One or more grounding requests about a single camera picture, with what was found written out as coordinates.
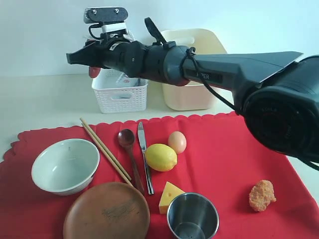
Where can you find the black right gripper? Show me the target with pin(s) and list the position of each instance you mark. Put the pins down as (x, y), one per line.
(126, 57)

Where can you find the red sausage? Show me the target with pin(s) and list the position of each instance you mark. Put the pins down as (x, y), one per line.
(94, 72)

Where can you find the milk carton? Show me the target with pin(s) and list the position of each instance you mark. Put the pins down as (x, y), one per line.
(124, 81)

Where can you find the brown egg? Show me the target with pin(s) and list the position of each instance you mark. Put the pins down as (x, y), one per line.
(177, 141)

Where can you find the yellow lemon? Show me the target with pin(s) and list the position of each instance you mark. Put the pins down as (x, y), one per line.
(161, 157)

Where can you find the fried chicken piece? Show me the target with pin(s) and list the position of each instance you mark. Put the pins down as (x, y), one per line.
(262, 195)

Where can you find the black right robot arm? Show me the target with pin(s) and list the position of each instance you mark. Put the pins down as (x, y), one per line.
(276, 93)

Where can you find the white perforated plastic basket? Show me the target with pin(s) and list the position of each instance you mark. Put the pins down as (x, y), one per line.
(112, 99)

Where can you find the lower wooden chopstick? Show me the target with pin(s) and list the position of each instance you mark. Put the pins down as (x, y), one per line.
(124, 177)

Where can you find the wooden chopstick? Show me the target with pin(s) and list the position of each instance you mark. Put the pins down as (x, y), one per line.
(106, 148)
(124, 177)

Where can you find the upper wooden chopstick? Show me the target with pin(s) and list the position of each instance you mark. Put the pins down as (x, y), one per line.
(106, 148)

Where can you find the dark wooden spoon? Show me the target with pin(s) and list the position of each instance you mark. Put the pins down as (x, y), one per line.
(126, 139)

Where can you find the steel table knife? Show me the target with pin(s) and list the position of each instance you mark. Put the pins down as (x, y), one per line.
(143, 146)

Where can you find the pale green ceramic bowl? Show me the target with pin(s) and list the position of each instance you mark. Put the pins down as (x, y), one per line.
(66, 167)

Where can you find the cream plastic bin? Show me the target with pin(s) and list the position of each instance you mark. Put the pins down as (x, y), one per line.
(193, 96)

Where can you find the brown wooden plate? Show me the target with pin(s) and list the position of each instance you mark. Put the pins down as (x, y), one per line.
(111, 210)

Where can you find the yellow cheese wedge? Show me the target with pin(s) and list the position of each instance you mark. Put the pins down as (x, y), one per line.
(170, 192)

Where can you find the stainless steel cup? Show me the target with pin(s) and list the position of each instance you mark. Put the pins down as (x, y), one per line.
(192, 216)

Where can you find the red scalloped table cloth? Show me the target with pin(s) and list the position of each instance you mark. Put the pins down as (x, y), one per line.
(222, 161)

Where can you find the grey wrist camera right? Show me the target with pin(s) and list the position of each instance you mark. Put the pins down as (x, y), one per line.
(109, 19)

